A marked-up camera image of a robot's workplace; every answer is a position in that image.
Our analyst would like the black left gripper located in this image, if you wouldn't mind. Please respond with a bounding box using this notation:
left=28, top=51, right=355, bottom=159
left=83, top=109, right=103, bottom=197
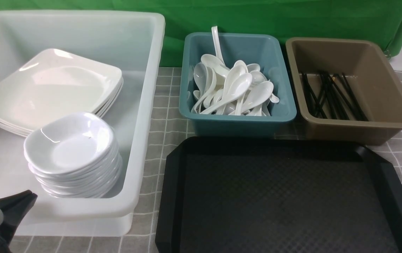
left=0, top=190, right=38, bottom=253

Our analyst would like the small white dish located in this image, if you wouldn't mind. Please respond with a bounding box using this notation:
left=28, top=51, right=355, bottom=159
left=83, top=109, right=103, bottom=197
left=23, top=112, right=118, bottom=175

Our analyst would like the large white square plate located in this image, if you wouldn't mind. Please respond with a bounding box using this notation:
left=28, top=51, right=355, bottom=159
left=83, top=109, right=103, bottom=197
left=0, top=48, right=123, bottom=131

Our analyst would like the white spoon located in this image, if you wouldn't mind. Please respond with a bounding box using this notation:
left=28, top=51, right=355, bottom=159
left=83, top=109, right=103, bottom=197
left=211, top=26, right=225, bottom=66
left=215, top=61, right=248, bottom=115
left=240, top=81, right=280, bottom=113
left=193, top=62, right=208, bottom=113
left=200, top=72, right=253, bottom=114

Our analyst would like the stack of white bowls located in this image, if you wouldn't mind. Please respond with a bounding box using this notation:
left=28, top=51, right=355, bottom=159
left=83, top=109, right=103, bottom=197
left=28, top=141, right=123, bottom=198

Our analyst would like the stack of white square plates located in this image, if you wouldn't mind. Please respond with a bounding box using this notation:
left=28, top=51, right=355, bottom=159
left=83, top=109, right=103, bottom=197
left=0, top=77, right=124, bottom=137

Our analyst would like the large white plastic tub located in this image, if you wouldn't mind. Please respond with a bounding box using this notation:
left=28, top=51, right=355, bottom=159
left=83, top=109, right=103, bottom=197
left=0, top=10, right=165, bottom=237

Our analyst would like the black serving tray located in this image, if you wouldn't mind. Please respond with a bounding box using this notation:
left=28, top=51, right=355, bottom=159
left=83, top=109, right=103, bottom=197
left=155, top=137, right=402, bottom=253

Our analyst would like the upright white spoon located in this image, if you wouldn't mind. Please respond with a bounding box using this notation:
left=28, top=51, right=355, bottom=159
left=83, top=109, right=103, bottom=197
left=211, top=26, right=225, bottom=66

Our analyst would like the teal plastic bin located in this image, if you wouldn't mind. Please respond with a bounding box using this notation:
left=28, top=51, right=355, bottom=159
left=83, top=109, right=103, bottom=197
left=179, top=32, right=297, bottom=137

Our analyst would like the pile of black chopsticks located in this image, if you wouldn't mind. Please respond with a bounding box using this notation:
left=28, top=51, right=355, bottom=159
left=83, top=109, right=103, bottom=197
left=301, top=70, right=369, bottom=122

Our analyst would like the brown plastic bin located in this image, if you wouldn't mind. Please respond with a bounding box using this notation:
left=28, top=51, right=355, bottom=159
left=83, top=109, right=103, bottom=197
left=286, top=37, right=402, bottom=145

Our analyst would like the grey checkered tablecloth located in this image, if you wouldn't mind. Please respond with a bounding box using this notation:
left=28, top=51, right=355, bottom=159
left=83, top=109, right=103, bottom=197
left=10, top=67, right=402, bottom=253

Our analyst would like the green backdrop cloth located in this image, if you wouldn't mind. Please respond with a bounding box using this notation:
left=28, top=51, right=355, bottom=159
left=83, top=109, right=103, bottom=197
left=0, top=0, right=402, bottom=67

